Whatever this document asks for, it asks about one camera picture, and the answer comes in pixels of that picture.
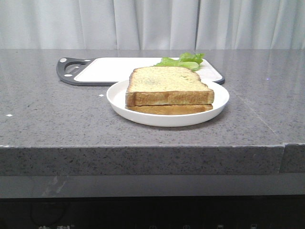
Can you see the toasted bread slice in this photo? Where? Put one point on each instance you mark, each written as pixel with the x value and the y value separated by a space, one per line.
pixel 171 109
pixel 167 86

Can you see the green lettuce leaf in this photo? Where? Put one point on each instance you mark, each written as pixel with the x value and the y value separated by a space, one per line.
pixel 186 60

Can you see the white round plate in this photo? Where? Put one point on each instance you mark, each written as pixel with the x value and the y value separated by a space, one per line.
pixel 116 96

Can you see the white cutting board black rim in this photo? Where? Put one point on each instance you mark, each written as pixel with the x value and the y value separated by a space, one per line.
pixel 104 71

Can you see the white curtain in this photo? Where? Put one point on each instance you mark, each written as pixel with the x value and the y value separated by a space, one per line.
pixel 152 24

